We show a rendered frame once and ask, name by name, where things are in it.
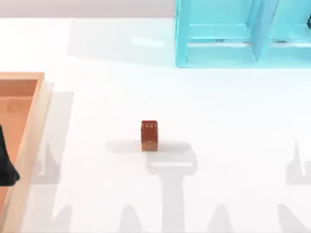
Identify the small brown block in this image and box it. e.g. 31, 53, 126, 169
140, 120, 159, 152

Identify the light blue rack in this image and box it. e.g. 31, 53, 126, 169
174, 0, 311, 69

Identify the shallow salmon-coloured box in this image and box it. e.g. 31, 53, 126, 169
0, 72, 52, 233

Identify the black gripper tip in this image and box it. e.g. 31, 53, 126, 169
0, 124, 20, 187

